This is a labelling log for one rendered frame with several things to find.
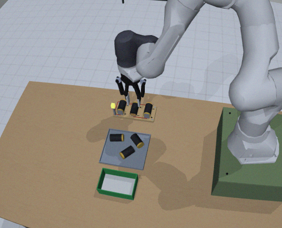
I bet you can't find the black battery with gold end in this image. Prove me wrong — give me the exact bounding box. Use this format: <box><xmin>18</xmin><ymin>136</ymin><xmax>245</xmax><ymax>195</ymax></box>
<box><xmin>131</xmin><ymin>133</ymin><xmax>144</xmax><ymax>148</ymax></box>
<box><xmin>143</xmin><ymin>103</ymin><xmax>153</xmax><ymax>115</ymax></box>
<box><xmin>119</xmin><ymin>146</ymin><xmax>135</xmax><ymax>159</ymax></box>
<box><xmin>130</xmin><ymin>102</ymin><xmax>139</xmax><ymax>115</ymax></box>
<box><xmin>117</xmin><ymin>100</ymin><xmax>127</xmax><ymax>113</ymax></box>
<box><xmin>110</xmin><ymin>134</ymin><xmax>124</xmax><ymax>142</ymax></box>

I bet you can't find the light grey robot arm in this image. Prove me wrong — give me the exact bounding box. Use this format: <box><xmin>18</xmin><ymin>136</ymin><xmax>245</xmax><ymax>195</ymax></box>
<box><xmin>114</xmin><ymin>0</ymin><xmax>282</xmax><ymax>164</ymax></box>

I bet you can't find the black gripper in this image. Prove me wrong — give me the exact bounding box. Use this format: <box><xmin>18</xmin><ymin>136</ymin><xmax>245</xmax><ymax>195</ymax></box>
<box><xmin>115</xmin><ymin>74</ymin><xmax>146</xmax><ymax>107</ymax></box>

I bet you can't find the light blue tray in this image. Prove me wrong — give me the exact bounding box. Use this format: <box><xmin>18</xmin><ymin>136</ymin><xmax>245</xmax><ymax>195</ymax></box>
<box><xmin>99</xmin><ymin>128</ymin><xmax>151</xmax><ymax>170</ymax></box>

